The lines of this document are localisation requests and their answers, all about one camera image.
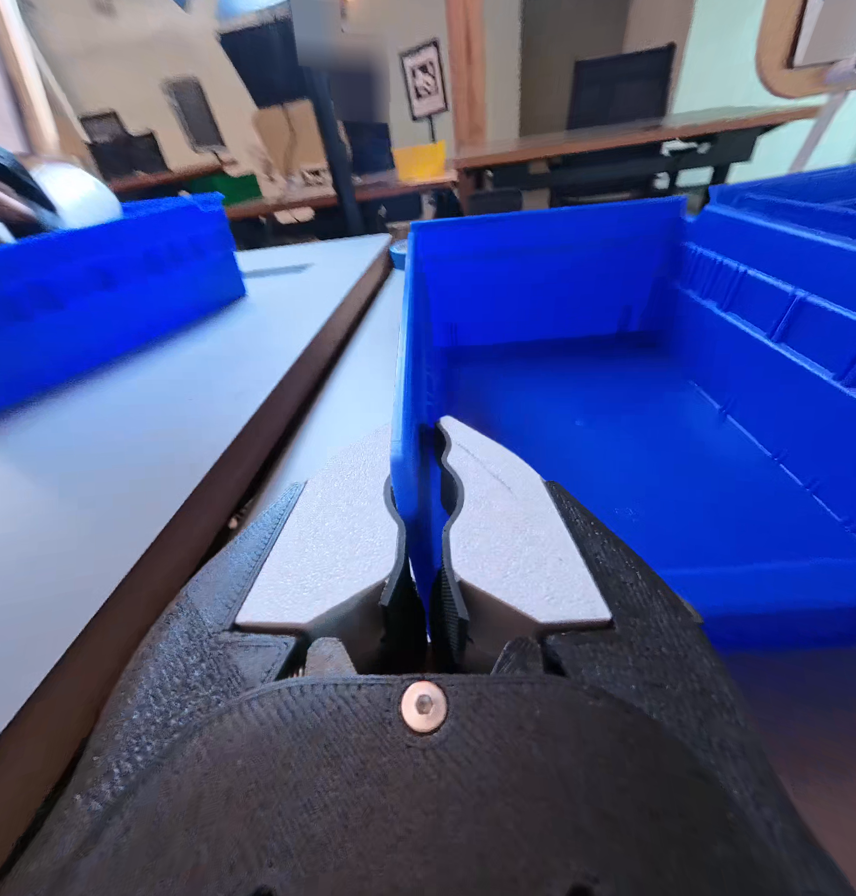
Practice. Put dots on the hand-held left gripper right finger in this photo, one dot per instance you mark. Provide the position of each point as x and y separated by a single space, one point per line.
519 546

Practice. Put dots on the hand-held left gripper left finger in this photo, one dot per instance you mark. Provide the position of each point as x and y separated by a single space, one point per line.
330 546

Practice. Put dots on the white plastic bottle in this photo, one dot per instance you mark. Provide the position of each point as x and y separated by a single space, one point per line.
78 196

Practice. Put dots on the blue tape roll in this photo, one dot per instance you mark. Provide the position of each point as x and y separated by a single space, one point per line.
398 255

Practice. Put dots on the wooden top office desk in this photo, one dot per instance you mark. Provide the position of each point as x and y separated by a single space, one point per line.
610 136
400 185

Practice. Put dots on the green plastic bin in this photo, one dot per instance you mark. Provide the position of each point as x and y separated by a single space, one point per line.
225 187

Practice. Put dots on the black tripod stand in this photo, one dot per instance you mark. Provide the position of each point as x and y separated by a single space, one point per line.
333 154

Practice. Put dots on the yellow plastic bin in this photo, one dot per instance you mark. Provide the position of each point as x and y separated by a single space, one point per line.
419 162

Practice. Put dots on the black office chair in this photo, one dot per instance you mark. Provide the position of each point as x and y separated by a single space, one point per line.
620 87

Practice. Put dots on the black white marker sign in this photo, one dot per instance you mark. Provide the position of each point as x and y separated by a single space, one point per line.
424 80

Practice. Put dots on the instruction sign on white stand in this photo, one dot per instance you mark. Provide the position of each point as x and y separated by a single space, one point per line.
777 70

